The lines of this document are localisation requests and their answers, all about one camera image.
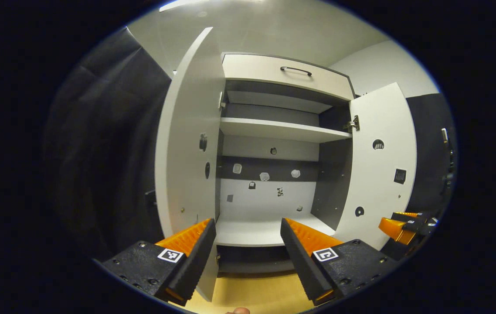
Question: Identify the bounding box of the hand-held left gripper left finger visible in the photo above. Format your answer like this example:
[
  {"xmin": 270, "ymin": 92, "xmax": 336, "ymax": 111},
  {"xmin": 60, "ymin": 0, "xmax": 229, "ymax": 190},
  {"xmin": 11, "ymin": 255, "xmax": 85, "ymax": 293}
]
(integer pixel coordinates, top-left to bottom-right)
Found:
[{"xmin": 100, "ymin": 218, "xmax": 217, "ymax": 306}]

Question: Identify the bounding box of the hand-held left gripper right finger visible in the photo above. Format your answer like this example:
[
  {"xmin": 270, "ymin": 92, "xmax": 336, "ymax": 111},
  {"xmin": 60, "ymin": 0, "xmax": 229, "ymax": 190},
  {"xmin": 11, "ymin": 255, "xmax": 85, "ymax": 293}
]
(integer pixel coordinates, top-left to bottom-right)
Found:
[{"xmin": 280, "ymin": 217, "xmax": 405, "ymax": 306}]

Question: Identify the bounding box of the white shoe cabinet door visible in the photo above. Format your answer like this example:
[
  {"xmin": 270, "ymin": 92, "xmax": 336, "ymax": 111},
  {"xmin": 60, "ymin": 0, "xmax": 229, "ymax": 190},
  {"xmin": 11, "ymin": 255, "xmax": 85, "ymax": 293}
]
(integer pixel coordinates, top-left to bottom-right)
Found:
[
  {"xmin": 154, "ymin": 27, "xmax": 227, "ymax": 302},
  {"xmin": 333, "ymin": 82, "xmax": 418, "ymax": 251}
]

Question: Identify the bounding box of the white double-door shoe cabinet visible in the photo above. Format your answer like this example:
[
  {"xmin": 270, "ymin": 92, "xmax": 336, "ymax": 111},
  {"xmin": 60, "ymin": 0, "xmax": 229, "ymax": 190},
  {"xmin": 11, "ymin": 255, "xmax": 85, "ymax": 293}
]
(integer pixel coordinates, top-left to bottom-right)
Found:
[{"xmin": 215, "ymin": 52, "xmax": 357, "ymax": 275}]

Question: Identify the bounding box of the white cabinet shelf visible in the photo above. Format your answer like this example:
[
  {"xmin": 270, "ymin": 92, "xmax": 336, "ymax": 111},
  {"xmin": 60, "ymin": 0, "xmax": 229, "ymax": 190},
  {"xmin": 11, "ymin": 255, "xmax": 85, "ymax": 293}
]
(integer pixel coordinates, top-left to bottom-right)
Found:
[{"xmin": 220, "ymin": 118, "xmax": 352, "ymax": 143}]

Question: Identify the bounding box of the black backdrop cloth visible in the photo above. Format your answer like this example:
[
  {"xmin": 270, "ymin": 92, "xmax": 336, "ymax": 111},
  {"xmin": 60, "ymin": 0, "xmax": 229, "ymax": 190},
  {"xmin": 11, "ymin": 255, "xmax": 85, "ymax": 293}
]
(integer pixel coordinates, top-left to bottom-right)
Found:
[
  {"xmin": 405, "ymin": 93, "xmax": 457, "ymax": 218},
  {"xmin": 43, "ymin": 27, "xmax": 174, "ymax": 262}
]

